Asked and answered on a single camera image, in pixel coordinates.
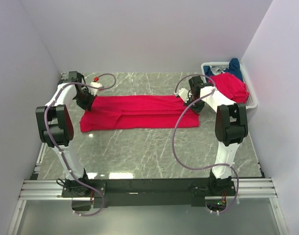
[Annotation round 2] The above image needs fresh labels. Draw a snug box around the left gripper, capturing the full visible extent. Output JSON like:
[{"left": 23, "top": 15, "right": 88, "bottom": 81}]
[{"left": 74, "top": 89, "right": 97, "bottom": 112}]

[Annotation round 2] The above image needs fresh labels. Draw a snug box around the red t shirt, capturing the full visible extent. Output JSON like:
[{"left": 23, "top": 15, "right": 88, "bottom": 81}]
[
  {"left": 79, "top": 94, "right": 200, "bottom": 133},
  {"left": 211, "top": 73, "right": 249, "bottom": 104}
]

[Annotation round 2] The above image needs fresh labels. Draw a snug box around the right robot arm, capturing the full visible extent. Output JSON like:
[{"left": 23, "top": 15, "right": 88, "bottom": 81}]
[{"left": 185, "top": 76, "right": 248, "bottom": 195}]

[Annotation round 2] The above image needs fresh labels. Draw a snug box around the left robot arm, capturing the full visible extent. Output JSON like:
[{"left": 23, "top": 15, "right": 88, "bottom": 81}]
[{"left": 35, "top": 71, "right": 96, "bottom": 197}]

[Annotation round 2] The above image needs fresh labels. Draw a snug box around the red t shirt in basket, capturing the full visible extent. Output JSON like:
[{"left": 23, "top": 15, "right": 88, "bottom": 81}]
[{"left": 211, "top": 73, "right": 249, "bottom": 104}]

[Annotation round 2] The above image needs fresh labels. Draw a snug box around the blue t shirt in basket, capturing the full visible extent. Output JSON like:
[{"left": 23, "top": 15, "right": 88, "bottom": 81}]
[{"left": 201, "top": 58, "right": 244, "bottom": 82}]

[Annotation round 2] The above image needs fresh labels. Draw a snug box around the white plastic laundry basket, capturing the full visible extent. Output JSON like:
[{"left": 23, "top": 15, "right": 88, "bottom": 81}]
[{"left": 201, "top": 62, "right": 258, "bottom": 109}]

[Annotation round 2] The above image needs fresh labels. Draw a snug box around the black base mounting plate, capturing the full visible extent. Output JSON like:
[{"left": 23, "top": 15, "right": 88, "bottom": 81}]
[{"left": 62, "top": 178, "right": 236, "bottom": 208}]

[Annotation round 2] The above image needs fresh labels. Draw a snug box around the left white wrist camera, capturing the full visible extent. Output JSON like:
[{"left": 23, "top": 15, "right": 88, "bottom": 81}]
[{"left": 88, "top": 82, "right": 104, "bottom": 95}]

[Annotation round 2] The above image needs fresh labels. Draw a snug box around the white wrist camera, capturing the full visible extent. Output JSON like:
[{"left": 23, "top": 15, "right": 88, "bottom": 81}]
[
  {"left": 88, "top": 82, "right": 104, "bottom": 95},
  {"left": 175, "top": 88, "right": 189, "bottom": 103}
]

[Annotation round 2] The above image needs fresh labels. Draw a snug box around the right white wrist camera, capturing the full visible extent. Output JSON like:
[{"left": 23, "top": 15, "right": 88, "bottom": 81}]
[{"left": 175, "top": 88, "right": 189, "bottom": 103}]

